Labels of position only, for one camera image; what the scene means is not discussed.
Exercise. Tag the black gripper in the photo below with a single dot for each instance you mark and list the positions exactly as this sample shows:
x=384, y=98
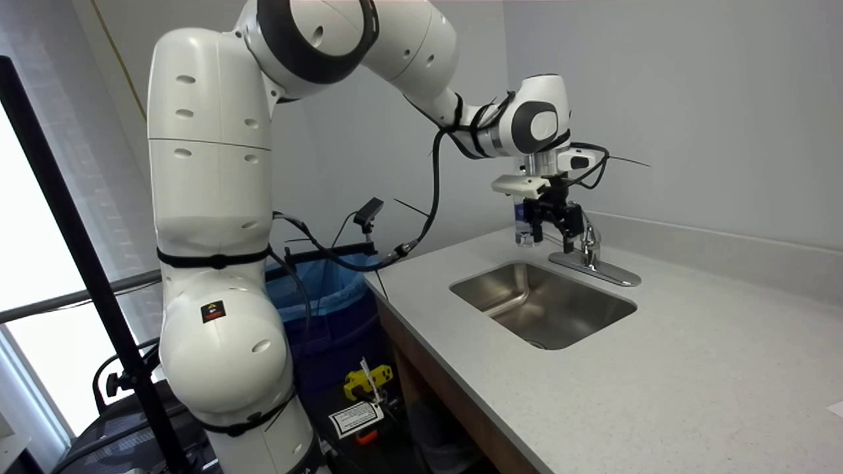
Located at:
x=555, y=207

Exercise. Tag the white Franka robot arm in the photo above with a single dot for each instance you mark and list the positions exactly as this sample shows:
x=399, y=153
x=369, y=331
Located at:
x=211, y=174

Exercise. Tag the clear smartwater bottle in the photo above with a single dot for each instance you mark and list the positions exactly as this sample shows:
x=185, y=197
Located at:
x=519, y=239

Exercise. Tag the stainless steel sink basin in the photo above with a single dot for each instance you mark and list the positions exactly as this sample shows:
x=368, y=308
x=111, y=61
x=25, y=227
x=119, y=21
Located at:
x=543, y=306

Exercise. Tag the wooden counter cabinet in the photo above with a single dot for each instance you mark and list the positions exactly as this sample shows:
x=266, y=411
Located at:
x=439, y=397

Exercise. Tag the blue lined trash bin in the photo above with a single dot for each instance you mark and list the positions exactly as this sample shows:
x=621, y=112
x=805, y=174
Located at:
x=331, y=306

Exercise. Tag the yellow tool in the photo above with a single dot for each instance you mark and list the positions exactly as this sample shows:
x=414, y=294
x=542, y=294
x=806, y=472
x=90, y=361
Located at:
x=368, y=384

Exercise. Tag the white label tag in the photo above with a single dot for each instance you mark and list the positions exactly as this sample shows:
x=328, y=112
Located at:
x=357, y=420

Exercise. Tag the black tripod pole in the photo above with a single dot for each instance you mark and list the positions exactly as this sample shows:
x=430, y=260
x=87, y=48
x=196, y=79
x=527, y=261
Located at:
x=87, y=265

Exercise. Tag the black cart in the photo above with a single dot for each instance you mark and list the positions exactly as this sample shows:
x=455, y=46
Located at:
x=107, y=430

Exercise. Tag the chrome tap base plate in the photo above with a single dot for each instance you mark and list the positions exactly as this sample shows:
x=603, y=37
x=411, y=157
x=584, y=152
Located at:
x=602, y=270

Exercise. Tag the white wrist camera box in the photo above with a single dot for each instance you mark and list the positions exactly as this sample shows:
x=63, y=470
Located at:
x=519, y=185

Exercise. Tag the small black camera on stand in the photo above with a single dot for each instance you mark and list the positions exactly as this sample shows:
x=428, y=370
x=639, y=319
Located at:
x=369, y=214

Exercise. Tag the grey window rail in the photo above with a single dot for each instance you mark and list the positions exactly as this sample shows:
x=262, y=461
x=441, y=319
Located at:
x=53, y=303

